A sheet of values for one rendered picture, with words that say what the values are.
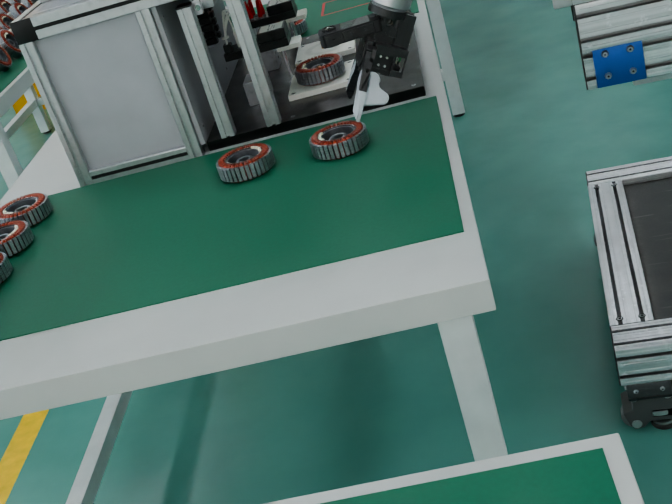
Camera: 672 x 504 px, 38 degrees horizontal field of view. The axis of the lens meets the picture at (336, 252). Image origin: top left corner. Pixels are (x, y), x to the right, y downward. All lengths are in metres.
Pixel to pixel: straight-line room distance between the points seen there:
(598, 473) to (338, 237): 0.69
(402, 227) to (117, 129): 0.81
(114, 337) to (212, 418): 1.13
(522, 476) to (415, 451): 1.26
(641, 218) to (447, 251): 1.18
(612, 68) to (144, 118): 0.94
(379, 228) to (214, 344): 0.33
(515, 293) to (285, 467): 0.82
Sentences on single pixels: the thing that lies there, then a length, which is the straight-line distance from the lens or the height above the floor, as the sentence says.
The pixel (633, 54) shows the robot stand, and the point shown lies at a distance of 1.90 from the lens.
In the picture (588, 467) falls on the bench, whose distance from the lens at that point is 0.99.
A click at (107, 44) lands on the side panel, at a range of 2.04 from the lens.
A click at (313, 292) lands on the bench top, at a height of 0.75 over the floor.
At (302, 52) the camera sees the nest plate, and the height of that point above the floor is 0.78.
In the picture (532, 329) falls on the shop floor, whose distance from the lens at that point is 2.54.
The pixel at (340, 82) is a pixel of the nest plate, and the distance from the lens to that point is 2.14.
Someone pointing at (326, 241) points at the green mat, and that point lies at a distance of 1.52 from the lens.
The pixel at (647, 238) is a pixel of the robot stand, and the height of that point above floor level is 0.21.
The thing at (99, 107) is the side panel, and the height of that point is 0.90.
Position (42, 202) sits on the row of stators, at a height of 0.78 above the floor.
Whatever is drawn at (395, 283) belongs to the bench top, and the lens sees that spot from 1.35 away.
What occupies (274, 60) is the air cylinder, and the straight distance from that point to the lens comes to 2.42.
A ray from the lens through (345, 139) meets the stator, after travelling 1.80.
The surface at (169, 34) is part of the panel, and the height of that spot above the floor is 1.00.
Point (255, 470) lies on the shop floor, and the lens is 2.36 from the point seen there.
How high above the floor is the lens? 1.41
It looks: 26 degrees down
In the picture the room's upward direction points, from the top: 18 degrees counter-clockwise
